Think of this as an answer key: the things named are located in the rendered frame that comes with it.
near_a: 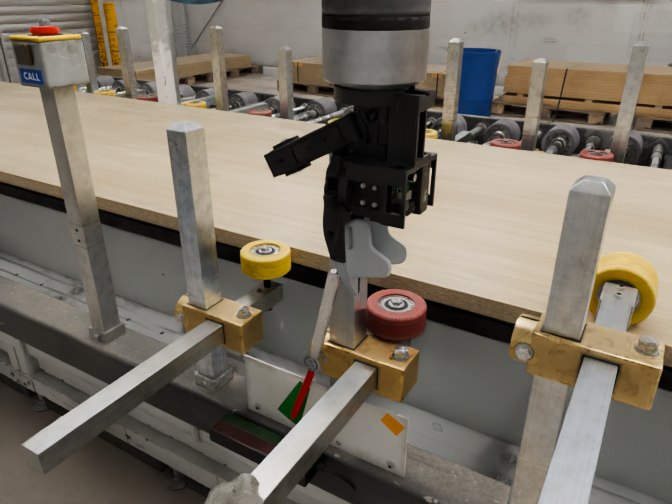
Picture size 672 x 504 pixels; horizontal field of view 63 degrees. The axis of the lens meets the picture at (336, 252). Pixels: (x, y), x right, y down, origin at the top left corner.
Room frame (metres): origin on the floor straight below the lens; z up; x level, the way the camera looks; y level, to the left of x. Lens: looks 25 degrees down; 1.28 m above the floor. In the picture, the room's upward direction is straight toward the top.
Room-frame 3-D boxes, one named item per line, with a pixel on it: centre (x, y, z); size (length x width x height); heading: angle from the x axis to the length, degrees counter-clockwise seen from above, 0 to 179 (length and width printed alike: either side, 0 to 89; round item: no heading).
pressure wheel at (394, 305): (0.63, -0.08, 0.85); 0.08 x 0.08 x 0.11
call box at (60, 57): (0.86, 0.42, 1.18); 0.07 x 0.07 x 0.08; 59
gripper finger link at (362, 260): (0.48, -0.03, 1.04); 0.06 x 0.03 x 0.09; 59
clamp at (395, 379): (0.59, -0.04, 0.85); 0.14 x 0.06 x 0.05; 59
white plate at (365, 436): (0.60, 0.02, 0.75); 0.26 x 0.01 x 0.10; 59
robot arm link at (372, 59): (0.50, -0.03, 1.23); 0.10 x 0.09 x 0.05; 149
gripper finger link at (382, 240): (0.51, -0.04, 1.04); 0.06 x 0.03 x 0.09; 59
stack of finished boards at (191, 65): (8.83, 2.35, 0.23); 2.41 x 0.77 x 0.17; 150
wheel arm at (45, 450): (0.63, 0.21, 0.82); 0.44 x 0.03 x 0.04; 149
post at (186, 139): (0.73, 0.20, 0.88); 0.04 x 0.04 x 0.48; 59
